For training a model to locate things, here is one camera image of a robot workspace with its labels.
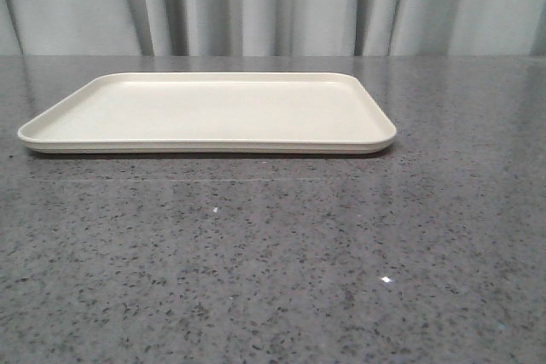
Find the light grey pleated curtain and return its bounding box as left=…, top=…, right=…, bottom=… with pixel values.
left=1, top=0, right=545, bottom=56

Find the cream rectangular plastic tray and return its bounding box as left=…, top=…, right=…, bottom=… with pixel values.
left=18, top=72, right=397, bottom=154

